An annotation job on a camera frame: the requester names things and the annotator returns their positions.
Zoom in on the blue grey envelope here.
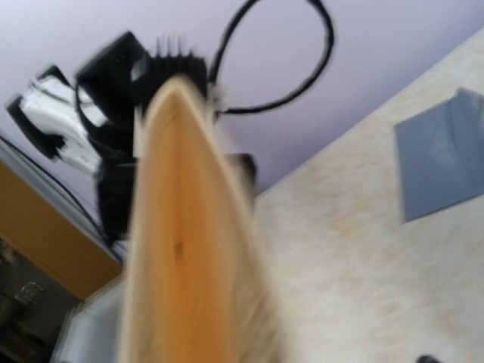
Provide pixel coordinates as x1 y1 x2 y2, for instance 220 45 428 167
394 88 483 222

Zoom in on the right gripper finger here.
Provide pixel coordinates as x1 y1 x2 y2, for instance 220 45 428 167
416 355 439 363

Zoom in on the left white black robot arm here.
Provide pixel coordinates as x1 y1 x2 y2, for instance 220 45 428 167
7 32 256 247

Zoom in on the beige lined letter paper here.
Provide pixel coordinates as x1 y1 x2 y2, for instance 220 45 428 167
116 76 284 362

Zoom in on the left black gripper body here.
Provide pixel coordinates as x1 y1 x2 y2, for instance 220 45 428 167
226 153 257 197

